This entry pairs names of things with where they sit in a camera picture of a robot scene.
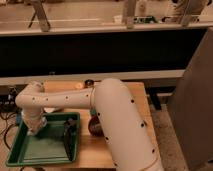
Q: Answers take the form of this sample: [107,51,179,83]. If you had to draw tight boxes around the blue sponge block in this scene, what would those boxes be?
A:
[15,113,22,125]

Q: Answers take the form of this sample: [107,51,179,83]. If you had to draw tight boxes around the wooden easel right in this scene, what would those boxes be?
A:
[122,0,136,29]

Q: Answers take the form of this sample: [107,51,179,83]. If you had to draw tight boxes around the wooden easel left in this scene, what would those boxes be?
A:
[28,0,50,32]

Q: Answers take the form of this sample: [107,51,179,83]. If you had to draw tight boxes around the wooden easel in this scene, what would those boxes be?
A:
[28,0,50,32]
[122,0,136,29]

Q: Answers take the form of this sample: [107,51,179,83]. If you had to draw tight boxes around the green plastic tray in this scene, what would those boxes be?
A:
[6,112,80,167]

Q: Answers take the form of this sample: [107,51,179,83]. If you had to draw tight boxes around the dark red bowl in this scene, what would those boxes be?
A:
[88,116,103,136]

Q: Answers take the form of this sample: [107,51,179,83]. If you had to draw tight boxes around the black cables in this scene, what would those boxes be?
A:
[0,85,18,150]

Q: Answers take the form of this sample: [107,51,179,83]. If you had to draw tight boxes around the small metal can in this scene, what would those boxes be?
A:
[85,79,94,88]

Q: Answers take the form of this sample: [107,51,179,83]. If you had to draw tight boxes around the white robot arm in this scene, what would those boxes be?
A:
[15,78,164,171]

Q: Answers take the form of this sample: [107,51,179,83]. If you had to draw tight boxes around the black brush in tray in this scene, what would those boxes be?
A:
[63,118,77,160]

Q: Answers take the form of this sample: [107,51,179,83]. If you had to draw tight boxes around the orange round fruit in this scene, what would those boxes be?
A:
[75,83,85,90]

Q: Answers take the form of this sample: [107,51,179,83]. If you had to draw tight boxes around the grey cabinet panel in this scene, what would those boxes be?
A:
[168,27,213,171]

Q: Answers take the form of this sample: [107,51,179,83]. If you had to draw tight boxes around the white wrapped gripper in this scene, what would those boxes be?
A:
[21,113,47,134]

